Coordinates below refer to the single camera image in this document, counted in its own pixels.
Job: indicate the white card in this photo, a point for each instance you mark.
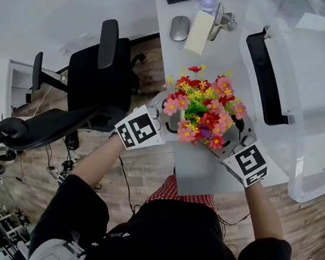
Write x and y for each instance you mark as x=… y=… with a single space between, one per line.
x=314 y=22

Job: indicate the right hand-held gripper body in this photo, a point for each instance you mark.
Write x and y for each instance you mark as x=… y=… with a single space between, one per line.
x=249 y=162

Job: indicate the black office chair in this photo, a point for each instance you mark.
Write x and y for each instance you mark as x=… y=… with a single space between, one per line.
x=97 y=81

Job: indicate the person's black shirt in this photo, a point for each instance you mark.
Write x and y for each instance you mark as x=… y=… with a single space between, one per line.
x=165 y=241

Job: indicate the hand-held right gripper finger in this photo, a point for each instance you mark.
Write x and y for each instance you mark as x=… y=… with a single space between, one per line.
x=247 y=127
x=221 y=151

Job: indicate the cream rectangular block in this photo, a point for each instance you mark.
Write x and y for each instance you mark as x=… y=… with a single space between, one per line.
x=198 y=33

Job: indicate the small black bag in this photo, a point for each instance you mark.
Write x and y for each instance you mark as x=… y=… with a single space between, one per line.
x=72 y=141

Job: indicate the white desk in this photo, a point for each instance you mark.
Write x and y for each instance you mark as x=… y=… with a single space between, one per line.
x=17 y=76

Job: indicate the silver metal clip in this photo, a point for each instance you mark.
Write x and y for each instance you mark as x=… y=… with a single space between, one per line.
x=224 y=22

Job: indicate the clear plastic storage bin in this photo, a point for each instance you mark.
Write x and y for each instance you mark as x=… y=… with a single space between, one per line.
x=315 y=133

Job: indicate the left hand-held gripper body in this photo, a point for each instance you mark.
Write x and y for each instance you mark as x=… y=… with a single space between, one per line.
x=140 y=129

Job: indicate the grey shoulder pack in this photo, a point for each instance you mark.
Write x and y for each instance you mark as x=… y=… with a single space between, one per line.
x=52 y=255

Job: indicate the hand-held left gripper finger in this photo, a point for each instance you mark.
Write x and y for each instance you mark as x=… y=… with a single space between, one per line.
x=159 y=100
x=170 y=136

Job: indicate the person's left forearm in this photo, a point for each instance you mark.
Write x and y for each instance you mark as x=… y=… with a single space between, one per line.
x=98 y=162

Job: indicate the person's right forearm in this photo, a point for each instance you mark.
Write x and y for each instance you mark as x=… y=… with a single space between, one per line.
x=265 y=213

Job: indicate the person's red checked trousers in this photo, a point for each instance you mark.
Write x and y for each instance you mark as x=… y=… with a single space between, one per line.
x=169 y=190

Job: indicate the grey computer mouse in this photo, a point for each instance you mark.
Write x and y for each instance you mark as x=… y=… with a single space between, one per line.
x=179 y=28

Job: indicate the colourful flowers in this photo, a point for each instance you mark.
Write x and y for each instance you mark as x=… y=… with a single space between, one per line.
x=209 y=118

